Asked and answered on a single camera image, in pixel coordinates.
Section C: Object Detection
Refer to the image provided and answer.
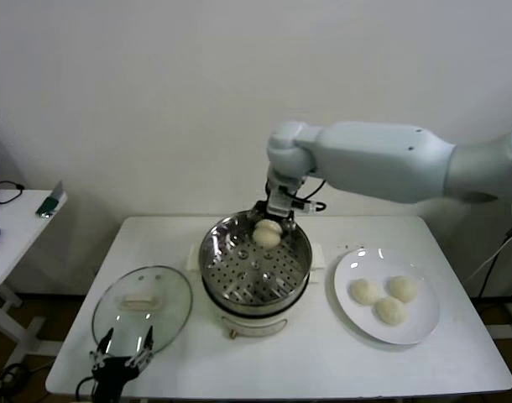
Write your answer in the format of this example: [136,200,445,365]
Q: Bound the white steamed baozi bun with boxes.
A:
[387,275,419,304]
[349,277,382,306]
[252,219,282,252]
[374,296,408,327]

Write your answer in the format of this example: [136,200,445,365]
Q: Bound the silver right wrist block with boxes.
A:
[267,188,294,217]

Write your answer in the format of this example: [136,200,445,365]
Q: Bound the round white plate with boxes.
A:
[333,248,441,346]

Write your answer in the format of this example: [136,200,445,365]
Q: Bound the black floor cable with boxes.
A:
[0,322,51,400]

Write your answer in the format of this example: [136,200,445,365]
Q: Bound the black cable with plug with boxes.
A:
[0,181,25,207]

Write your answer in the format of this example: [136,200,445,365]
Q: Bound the white electric cooker base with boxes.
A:
[201,268,312,340]

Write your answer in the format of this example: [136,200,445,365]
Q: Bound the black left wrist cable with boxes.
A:
[74,374,98,400]

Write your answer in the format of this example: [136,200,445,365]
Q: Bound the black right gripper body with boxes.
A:
[254,200,299,223]

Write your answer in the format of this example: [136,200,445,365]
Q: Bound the round glass lid beige handle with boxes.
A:
[91,265,193,353]

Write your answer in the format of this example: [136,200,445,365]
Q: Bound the stainless steel steamer basket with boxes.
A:
[187,211,327,312]

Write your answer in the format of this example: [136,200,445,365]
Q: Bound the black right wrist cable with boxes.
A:
[280,179,327,212]

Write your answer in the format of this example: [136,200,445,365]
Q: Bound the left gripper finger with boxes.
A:
[90,327,114,370]
[129,326,155,369]

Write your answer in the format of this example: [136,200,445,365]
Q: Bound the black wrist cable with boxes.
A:
[280,179,327,212]
[74,374,98,400]

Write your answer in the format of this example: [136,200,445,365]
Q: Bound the thin white cable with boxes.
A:
[465,228,512,283]

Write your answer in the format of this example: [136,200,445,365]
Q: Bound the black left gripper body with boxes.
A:
[91,355,142,403]

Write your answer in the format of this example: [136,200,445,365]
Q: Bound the thin black hanging cable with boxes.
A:
[482,251,501,297]

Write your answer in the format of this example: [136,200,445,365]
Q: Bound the white side table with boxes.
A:
[0,189,69,370]

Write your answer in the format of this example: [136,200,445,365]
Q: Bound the green circuit board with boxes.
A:
[35,180,68,218]

